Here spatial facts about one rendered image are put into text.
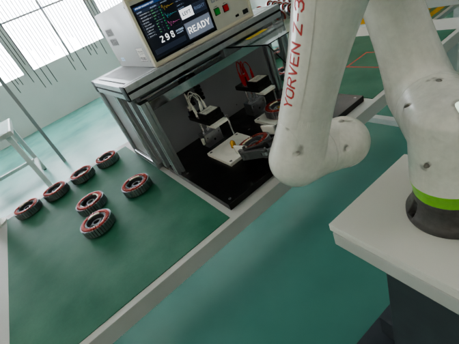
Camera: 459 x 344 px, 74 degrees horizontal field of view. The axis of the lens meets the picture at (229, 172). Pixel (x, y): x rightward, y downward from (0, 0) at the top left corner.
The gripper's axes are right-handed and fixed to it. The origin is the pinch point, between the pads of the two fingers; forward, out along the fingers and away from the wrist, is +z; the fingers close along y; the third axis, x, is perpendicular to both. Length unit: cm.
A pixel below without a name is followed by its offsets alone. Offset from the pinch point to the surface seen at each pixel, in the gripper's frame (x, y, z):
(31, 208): 9, -71, 71
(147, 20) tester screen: 45.0, -4.2, 17.4
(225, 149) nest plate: -2.8, -2.5, 16.9
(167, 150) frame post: 7.6, -19.6, 20.9
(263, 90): 7.1, 22.8, 16.3
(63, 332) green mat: -10, -70, -2
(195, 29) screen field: 36.6, 10.1, 19.2
